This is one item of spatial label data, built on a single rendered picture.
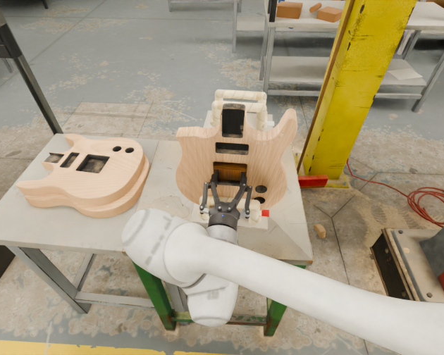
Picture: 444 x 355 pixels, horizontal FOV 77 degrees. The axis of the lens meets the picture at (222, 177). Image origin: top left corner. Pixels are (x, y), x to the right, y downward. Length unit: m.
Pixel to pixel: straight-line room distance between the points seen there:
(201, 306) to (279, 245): 0.45
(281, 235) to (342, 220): 1.37
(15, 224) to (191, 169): 0.71
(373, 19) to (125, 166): 1.48
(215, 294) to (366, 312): 0.28
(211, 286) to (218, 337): 1.23
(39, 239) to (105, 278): 0.94
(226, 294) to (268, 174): 0.38
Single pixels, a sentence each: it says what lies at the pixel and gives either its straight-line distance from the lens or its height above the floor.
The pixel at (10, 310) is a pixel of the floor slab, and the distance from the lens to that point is 2.23.
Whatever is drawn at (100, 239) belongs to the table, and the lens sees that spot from 1.08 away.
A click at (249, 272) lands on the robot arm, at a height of 1.37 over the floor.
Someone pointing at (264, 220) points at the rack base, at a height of 0.94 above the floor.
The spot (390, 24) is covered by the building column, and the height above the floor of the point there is 1.24.
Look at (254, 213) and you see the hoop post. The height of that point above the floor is 1.01.
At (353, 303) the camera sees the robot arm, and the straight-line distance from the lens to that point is 0.44.
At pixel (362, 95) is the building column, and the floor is 0.82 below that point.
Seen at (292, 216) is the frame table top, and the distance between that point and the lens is 1.04.
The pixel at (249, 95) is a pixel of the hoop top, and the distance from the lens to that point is 1.10.
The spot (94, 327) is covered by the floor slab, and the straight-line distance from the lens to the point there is 1.96.
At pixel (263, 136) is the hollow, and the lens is 0.76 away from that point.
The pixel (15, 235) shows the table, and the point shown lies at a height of 0.90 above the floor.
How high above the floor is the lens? 1.75
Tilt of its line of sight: 46 degrees down
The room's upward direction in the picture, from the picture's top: straight up
